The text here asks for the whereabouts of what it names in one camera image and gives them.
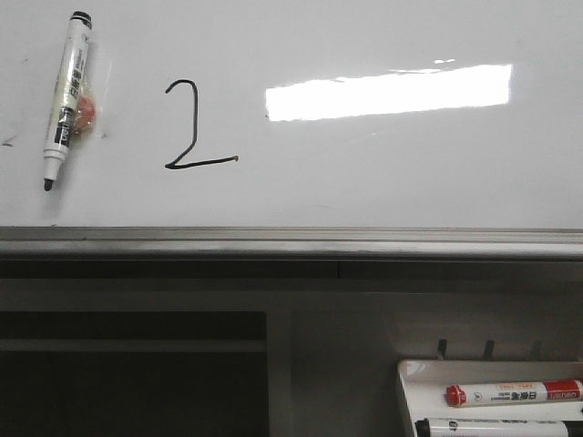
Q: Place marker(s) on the black whiteboard marker with magnet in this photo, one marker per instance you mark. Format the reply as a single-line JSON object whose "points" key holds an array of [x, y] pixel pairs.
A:
{"points": [[69, 91]]}

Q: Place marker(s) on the white whiteboard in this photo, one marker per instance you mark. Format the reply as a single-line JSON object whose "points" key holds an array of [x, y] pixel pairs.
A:
{"points": [[454, 114]]}

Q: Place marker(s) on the red capped whiteboard marker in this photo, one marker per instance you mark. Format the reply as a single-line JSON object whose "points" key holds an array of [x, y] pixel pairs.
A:
{"points": [[510, 393]]}

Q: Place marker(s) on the black capped whiteboard marker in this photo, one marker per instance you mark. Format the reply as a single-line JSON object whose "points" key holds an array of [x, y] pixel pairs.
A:
{"points": [[493, 428]]}

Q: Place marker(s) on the white marker tray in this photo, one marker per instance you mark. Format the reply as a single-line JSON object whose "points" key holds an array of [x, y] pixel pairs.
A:
{"points": [[421, 384]]}

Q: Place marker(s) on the aluminium whiteboard frame rail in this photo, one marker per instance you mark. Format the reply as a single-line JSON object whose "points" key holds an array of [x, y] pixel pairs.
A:
{"points": [[288, 243]]}

